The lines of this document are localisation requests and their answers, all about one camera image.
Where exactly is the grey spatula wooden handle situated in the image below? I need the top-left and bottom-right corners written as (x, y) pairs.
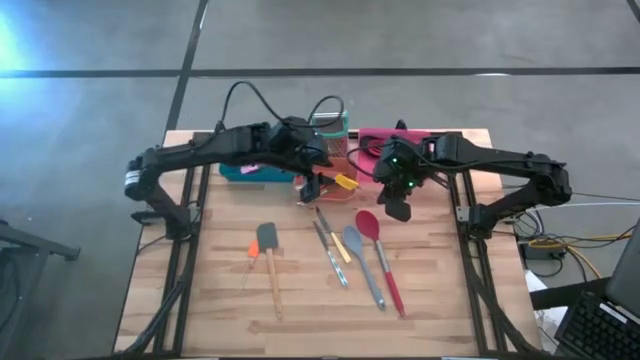
top-left (256, 222), bottom-right (284, 321)

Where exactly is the blue-grey silicone spoon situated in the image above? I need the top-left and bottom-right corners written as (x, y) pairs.
top-left (342, 225), bottom-right (388, 312)

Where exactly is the pink plastic bin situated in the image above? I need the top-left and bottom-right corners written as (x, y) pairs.
top-left (357, 127), bottom-right (435, 185)

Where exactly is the yellow cable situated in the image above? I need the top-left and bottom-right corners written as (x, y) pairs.
top-left (527, 233), bottom-right (624, 280)

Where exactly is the white paper sheet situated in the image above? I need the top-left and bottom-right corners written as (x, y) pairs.
top-left (524, 272), bottom-right (569, 346)

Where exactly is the cream handled butter knife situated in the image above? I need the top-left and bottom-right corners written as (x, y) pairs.
top-left (314, 206), bottom-right (353, 265)

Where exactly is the blue plastic bin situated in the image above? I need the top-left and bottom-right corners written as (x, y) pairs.
top-left (218, 160), bottom-right (297, 184)

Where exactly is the white cable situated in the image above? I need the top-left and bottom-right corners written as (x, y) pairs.
top-left (574, 200), bottom-right (640, 208)

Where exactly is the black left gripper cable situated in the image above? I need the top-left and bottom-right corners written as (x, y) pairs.
top-left (218, 80), bottom-right (347, 132)

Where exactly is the red spoon steel shaft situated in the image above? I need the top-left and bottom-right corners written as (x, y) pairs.
top-left (355, 209), bottom-right (407, 319)

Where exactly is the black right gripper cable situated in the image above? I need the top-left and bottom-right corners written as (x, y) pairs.
top-left (345, 143), bottom-right (394, 180)

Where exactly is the orange mini spatula clear handle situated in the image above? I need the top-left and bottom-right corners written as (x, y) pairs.
top-left (239, 239), bottom-right (261, 294)

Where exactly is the teal metal box grater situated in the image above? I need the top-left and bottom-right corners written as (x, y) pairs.
top-left (309, 110), bottom-right (350, 159)

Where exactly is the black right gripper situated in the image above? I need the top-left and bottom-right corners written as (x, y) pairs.
top-left (377, 179), bottom-right (416, 223)

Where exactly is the yellow mini spatula clear handle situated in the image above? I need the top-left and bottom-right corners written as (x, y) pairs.
top-left (322, 173), bottom-right (361, 192)

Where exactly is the black laptop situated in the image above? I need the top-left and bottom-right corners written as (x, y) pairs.
top-left (553, 218), bottom-right (640, 360)

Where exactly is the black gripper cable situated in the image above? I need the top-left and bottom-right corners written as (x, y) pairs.
top-left (345, 143), bottom-right (394, 180)
top-left (218, 80), bottom-right (347, 132)

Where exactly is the black power box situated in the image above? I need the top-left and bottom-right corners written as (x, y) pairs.
top-left (519, 242), bottom-right (557, 262)

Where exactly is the orange plastic bin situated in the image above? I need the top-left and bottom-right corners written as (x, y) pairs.
top-left (292, 154), bottom-right (359, 204)

